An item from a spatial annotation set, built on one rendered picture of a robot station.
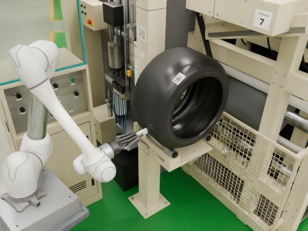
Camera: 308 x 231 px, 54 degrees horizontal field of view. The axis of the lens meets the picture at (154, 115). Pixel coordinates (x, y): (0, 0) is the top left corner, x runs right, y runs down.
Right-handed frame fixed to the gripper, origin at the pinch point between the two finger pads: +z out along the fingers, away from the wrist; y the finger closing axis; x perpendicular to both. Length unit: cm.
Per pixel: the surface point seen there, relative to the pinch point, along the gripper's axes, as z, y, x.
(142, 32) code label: 28, 32, -42
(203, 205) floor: 51, 1, 115
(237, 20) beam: 56, -15, -52
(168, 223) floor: 14, 4, 110
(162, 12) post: 39, 26, -52
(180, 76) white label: 21.5, -10.1, -32.3
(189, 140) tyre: 23.9, -12.5, 11.9
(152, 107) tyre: 5.4, -5.5, -18.3
